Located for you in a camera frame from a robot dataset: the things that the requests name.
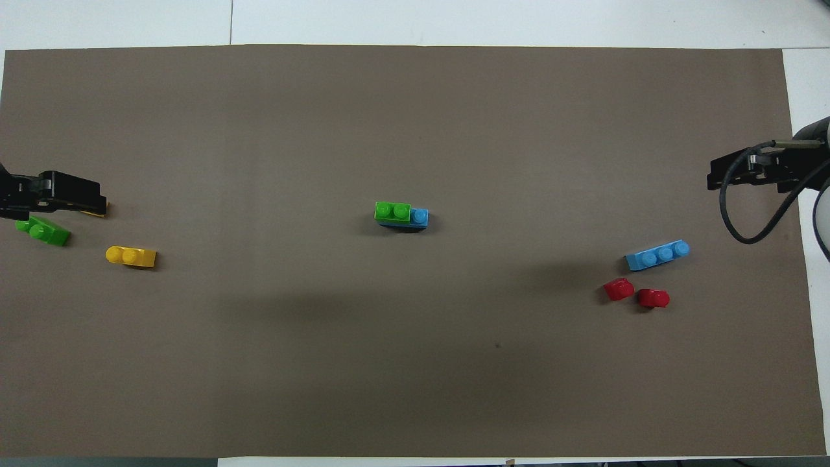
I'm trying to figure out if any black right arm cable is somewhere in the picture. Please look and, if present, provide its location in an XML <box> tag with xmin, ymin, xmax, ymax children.
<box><xmin>718</xmin><ymin>139</ymin><xmax>830</xmax><ymax>245</ymax></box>

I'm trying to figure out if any blue three-stud block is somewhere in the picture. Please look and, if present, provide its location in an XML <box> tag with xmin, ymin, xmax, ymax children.
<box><xmin>378</xmin><ymin>208</ymin><xmax>429</xmax><ymax>229</ymax></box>
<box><xmin>625</xmin><ymin>239</ymin><xmax>691</xmax><ymax>272</ymax></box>

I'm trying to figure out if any brown table mat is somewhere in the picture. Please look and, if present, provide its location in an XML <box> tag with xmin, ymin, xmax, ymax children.
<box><xmin>0</xmin><ymin>44</ymin><xmax>827</xmax><ymax>459</ymax></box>

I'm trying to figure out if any green two-stud block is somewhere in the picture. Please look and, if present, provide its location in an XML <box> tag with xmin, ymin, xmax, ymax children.
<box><xmin>375</xmin><ymin>201</ymin><xmax>412</xmax><ymax>225</ymax></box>
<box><xmin>15</xmin><ymin>217</ymin><xmax>71</xmax><ymax>247</ymax></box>

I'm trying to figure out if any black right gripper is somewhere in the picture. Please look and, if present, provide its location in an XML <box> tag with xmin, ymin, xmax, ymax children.
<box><xmin>707</xmin><ymin>144</ymin><xmax>830</xmax><ymax>194</ymax></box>

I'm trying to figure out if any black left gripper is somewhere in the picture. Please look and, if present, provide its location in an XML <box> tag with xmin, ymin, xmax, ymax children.
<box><xmin>0</xmin><ymin>162</ymin><xmax>108</xmax><ymax>221</ymax></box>

